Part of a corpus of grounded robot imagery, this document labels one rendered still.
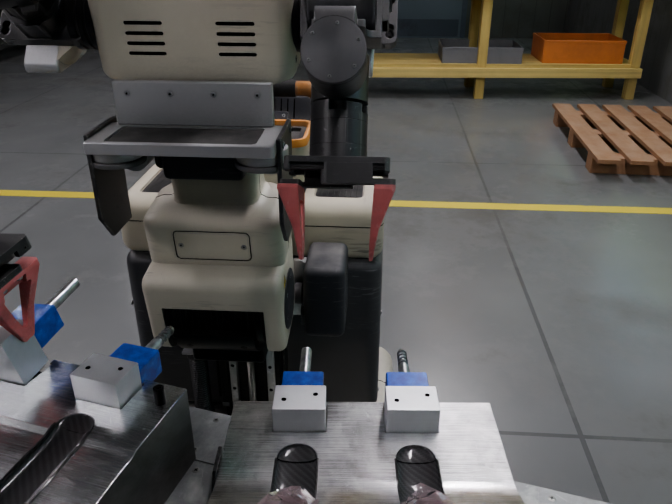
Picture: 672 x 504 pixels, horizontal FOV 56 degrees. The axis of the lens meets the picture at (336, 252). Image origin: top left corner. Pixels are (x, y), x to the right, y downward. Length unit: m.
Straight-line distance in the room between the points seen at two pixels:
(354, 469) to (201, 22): 0.60
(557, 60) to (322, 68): 5.38
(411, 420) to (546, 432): 1.38
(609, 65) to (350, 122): 5.43
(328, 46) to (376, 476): 0.37
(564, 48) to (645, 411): 4.17
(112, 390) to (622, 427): 1.68
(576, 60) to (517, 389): 4.20
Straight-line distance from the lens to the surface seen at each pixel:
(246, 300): 1.00
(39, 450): 0.62
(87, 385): 0.64
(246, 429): 0.64
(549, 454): 1.92
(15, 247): 0.64
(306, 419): 0.62
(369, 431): 0.63
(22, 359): 0.69
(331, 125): 0.62
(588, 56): 5.97
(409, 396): 0.63
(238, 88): 0.89
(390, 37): 0.91
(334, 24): 0.57
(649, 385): 2.28
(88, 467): 0.59
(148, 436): 0.60
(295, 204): 0.61
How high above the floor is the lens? 1.28
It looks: 27 degrees down
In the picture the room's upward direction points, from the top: straight up
